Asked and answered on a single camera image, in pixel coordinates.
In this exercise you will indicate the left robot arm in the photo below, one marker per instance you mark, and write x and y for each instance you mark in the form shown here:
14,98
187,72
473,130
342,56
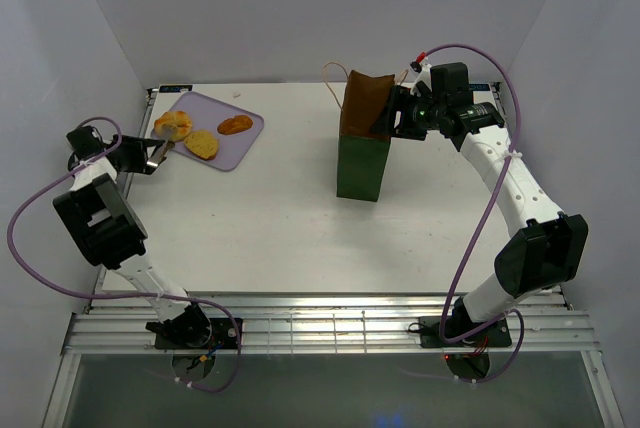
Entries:
108,233

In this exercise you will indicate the right blue table label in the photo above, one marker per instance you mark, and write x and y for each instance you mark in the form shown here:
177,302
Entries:
479,87

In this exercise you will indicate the metal tongs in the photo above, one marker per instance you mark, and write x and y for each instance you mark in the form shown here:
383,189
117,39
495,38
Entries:
168,142

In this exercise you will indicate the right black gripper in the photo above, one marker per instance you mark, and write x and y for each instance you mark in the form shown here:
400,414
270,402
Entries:
400,101

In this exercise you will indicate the blue table label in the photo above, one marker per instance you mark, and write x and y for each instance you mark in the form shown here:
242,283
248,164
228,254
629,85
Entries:
175,88
479,87

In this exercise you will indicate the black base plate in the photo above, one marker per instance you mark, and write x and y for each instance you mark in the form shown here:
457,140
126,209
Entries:
495,336
224,336

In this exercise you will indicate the golden bagel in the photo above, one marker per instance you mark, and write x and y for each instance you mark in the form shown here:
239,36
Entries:
178,118

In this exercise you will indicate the brown madeleine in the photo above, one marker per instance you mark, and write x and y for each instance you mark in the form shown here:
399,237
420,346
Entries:
235,125

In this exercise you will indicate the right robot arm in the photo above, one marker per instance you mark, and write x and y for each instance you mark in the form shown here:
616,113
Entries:
545,245

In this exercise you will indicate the aluminium rail frame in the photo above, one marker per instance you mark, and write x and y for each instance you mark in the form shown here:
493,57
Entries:
366,324

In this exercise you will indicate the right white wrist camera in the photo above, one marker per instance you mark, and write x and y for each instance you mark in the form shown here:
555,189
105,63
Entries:
422,70

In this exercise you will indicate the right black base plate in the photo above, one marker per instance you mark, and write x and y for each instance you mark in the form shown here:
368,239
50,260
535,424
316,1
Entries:
495,336

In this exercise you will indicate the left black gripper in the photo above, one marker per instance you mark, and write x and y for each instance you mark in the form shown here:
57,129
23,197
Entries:
138,147

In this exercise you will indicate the lavender tray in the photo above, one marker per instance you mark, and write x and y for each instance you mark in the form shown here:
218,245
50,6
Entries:
207,113

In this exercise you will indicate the yellow bread slice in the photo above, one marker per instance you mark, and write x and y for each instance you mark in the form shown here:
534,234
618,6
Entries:
202,144

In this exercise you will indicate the green paper bag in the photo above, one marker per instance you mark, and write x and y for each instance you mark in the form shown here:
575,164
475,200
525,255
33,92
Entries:
362,156

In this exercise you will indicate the left blue table label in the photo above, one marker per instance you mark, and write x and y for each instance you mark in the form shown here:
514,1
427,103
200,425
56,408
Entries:
175,88

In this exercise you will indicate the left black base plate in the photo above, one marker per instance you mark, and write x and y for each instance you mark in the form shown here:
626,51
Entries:
224,336

